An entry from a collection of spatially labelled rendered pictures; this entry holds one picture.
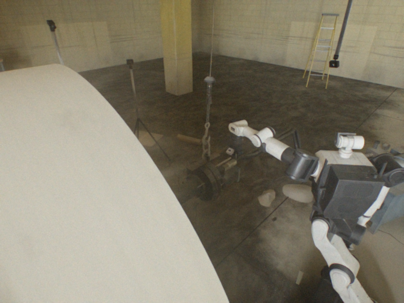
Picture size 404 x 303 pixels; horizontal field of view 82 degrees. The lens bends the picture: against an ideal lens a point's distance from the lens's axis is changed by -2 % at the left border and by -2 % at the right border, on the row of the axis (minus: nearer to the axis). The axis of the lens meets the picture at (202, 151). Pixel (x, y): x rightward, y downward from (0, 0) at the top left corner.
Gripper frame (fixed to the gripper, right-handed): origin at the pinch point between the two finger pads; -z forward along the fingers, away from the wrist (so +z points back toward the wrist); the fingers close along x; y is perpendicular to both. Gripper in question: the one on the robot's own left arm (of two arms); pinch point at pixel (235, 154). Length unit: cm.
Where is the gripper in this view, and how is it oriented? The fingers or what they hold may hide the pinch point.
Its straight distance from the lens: 177.5
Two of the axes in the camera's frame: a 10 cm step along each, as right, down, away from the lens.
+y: -7.1, 3.7, -6.0
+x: -7.0, -3.7, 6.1
